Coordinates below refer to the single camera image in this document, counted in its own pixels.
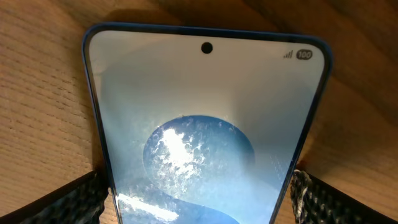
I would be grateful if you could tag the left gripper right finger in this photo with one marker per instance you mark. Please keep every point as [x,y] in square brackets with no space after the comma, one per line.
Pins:
[316,202]

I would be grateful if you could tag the blue Galaxy smartphone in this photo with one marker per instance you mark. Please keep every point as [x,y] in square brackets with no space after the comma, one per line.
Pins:
[201,125]

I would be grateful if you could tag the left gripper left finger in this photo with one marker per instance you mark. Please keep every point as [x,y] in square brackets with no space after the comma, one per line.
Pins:
[80,201]

